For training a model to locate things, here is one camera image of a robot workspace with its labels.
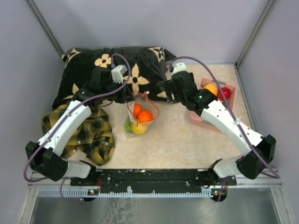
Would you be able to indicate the red apple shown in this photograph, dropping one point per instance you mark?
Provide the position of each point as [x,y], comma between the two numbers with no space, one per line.
[226,91]

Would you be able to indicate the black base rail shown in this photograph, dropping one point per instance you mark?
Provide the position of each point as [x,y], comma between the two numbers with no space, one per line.
[150,180]

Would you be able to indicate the pink plastic basket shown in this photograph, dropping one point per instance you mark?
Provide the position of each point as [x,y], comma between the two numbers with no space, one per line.
[197,120]

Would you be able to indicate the orange tangerine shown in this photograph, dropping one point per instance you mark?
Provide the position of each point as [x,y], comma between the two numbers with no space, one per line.
[145,115]
[137,109]

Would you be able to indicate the clear zip top bag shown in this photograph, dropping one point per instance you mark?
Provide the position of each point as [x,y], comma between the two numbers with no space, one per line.
[146,103]

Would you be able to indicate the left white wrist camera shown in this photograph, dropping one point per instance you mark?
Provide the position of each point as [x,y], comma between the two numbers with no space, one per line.
[117,73]

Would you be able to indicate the black floral pillow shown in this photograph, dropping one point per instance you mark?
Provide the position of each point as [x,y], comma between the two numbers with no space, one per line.
[148,70]

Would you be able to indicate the white cable duct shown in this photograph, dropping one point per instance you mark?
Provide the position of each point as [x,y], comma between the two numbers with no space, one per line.
[90,193]

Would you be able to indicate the green leaf fruit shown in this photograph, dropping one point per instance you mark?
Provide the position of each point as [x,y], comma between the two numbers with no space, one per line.
[127,126]

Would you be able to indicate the yellow plaid shirt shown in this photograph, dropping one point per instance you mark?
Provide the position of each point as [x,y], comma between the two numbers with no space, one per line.
[93,137]

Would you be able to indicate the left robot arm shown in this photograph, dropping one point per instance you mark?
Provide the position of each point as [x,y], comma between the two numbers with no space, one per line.
[44,156]

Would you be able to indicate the yellow lemon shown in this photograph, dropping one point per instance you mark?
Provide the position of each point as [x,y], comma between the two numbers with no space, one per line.
[138,128]

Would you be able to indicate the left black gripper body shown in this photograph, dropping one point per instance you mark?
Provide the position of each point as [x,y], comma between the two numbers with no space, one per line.
[118,95]

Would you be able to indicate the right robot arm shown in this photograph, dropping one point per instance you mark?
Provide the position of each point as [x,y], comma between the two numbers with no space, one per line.
[256,150]

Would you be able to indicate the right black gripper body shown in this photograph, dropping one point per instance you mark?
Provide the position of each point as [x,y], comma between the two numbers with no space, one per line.
[182,98]

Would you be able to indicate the yellow-orange peach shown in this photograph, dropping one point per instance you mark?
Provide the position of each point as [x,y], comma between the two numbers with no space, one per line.
[212,88]

